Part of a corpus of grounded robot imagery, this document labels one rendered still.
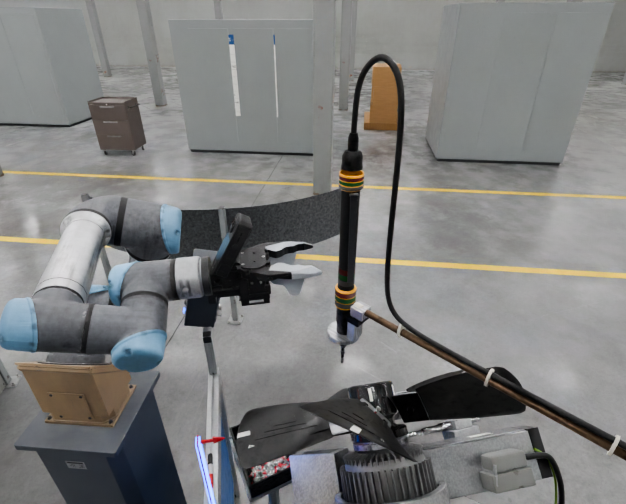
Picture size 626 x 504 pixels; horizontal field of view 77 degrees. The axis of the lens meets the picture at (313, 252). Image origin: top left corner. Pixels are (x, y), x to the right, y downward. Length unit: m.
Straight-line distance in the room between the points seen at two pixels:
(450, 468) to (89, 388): 0.98
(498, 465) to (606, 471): 1.74
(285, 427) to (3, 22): 10.30
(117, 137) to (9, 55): 3.77
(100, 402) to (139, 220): 0.60
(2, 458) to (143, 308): 2.32
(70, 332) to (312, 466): 0.75
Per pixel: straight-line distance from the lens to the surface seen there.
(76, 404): 1.40
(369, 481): 1.04
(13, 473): 2.85
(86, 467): 1.51
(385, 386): 1.07
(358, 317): 0.80
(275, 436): 1.07
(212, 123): 7.33
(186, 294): 0.73
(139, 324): 0.67
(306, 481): 1.22
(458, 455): 1.15
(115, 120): 7.66
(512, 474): 1.15
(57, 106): 10.57
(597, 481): 2.78
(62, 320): 0.68
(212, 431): 1.51
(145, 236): 0.99
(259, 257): 0.72
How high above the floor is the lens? 2.05
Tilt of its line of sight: 30 degrees down
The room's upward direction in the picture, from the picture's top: straight up
